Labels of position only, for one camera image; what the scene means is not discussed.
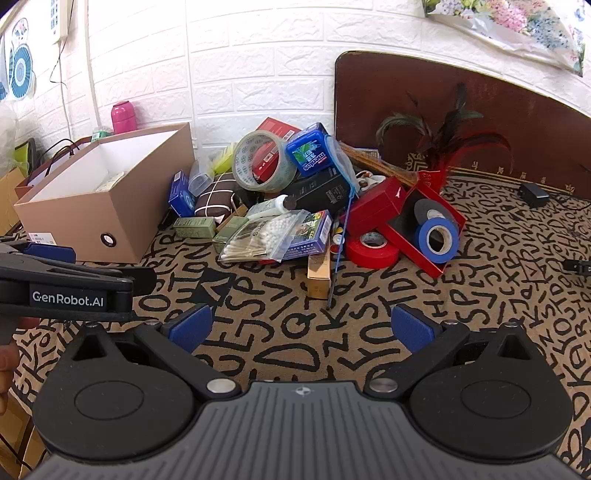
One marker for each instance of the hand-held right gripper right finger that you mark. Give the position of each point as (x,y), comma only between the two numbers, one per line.
(412,328)

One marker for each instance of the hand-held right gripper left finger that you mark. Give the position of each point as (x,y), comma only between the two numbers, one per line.
(190,328)

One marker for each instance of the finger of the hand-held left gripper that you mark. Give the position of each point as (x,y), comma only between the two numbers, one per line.
(144,281)
(48,254)

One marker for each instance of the brown cardboard box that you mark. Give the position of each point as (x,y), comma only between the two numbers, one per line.
(92,217)

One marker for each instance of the green box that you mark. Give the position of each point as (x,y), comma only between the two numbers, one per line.
(228,230)
(194,227)

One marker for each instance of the tan slim box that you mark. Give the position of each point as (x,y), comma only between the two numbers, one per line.
(319,274)

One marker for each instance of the cotton swab bag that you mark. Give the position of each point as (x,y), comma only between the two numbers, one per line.
(263,240)

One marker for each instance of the blue card box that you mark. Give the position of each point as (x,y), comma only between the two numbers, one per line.
(311,235)

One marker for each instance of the white tube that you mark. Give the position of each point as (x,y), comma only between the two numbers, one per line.
(268,206)

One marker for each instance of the clear plastic container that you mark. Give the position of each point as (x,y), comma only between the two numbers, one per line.
(199,180)

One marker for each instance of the person's left hand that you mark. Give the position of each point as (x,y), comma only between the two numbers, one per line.
(7,364)

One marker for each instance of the small cardboard carton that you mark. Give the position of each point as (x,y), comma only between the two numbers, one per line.
(10,198)

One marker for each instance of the red box tray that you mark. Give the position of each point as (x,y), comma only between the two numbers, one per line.
(415,251)

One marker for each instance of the letter print tablecloth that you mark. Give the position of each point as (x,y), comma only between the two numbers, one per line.
(485,295)

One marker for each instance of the red tape roll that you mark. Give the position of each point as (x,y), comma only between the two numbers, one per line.
(369,256)

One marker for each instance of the blue tape roll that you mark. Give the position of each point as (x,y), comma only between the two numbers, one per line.
(422,237)

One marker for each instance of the small blue box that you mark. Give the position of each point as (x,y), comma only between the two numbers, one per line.
(181,196)

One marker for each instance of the brown checked pouch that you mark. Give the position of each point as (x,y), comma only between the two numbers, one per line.
(217,196)

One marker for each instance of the black tape roll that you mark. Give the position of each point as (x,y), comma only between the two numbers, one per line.
(427,210)

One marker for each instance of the yellow cap marker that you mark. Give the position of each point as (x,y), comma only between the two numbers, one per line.
(338,233)

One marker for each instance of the clear plastic bag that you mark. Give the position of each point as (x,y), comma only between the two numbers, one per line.
(7,138)

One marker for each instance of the red gift box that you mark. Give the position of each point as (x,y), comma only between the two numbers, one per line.
(374,207)

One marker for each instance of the white patterned cup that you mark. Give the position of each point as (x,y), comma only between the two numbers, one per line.
(369,180)

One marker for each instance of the clear tape roll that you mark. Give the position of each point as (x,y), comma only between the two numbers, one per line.
(242,161)

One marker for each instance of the pink bottle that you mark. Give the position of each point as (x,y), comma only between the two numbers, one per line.
(123,116)

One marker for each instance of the black box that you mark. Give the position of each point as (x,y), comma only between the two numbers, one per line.
(318,191)

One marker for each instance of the small red box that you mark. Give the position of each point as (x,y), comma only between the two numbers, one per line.
(268,159)

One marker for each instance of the blue strip plastic bag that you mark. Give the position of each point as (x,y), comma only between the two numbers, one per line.
(344,166)

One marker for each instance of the black power adapter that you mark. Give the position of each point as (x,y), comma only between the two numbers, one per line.
(533,194)

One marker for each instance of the black feather red headband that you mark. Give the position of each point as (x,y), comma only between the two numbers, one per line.
(443,147)

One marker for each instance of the flat red box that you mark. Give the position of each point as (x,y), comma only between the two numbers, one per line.
(281,128)

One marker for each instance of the blue mint box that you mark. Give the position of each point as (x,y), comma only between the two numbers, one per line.
(308,150)

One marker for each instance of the brown wooden board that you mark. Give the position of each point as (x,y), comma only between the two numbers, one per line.
(369,101)

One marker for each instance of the floral plastic bag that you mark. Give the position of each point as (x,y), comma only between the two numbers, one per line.
(508,23)

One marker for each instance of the white wall device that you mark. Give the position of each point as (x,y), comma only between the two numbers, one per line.
(57,21)

